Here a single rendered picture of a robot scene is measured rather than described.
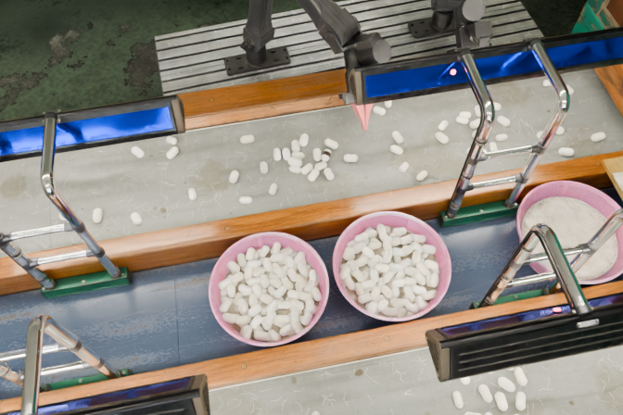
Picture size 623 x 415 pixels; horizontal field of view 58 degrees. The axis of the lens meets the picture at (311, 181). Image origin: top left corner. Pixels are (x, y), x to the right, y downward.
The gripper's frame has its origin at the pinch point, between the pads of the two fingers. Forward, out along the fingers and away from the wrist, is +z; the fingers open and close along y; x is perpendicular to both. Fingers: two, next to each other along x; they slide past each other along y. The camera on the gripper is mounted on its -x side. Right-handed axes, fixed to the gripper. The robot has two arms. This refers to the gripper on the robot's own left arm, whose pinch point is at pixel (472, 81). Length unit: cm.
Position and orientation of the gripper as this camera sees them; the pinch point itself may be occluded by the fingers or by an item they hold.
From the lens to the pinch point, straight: 157.2
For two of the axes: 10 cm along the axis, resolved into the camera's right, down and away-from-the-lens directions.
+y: 9.8, -1.6, 0.8
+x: -1.0, -1.3, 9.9
